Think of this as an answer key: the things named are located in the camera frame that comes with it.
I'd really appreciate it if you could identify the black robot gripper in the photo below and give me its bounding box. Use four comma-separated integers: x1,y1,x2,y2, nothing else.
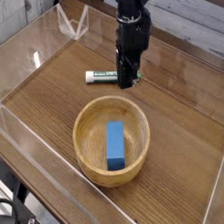
116,9,152,89

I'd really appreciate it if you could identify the green and white marker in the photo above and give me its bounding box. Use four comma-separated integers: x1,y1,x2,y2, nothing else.
85,70,143,84

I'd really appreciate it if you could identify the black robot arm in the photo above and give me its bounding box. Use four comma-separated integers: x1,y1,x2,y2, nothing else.
116,0,152,89

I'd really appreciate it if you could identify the brown wooden bowl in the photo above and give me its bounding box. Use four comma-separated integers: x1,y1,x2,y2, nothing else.
72,95,151,188

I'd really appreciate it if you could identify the blue rectangular block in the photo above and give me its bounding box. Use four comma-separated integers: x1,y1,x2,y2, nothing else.
106,121,125,171

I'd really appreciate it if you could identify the clear acrylic tray wall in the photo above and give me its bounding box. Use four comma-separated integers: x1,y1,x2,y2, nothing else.
0,3,224,224

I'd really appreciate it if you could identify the black metal table frame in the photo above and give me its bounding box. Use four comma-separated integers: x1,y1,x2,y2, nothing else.
13,183,41,224

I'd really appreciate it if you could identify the black cable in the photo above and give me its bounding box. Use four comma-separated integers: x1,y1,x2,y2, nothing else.
0,197,24,224

